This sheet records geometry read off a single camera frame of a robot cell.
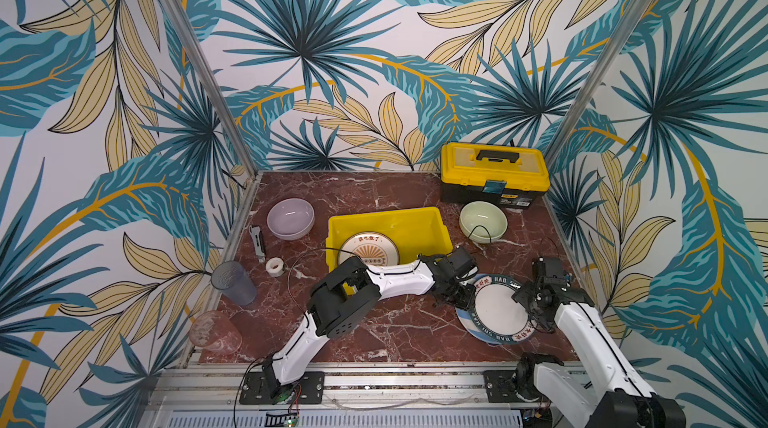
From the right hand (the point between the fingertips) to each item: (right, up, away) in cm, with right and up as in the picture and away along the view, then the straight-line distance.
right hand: (526, 301), depth 85 cm
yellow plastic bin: (-29, +18, +16) cm, 37 cm away
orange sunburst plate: (-44, +13, +12) cm, 47 cm away
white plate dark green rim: (-9, -4, -1) cm, 10 cm away
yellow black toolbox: (+1, +37, +13) cm, 39 cm away
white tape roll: (-75, +9, +7) cm, 75 cm away
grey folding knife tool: (-81, +15, +13) cm, 84 cm away
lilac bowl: (-73, +23, +18) cm, 78 cm away
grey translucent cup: (-82, +6, -1) cm, 82 cm away
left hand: (-16, -1, 0) cm, 16 cm away
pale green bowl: (-7, +22, +17) cm, 29 cm away
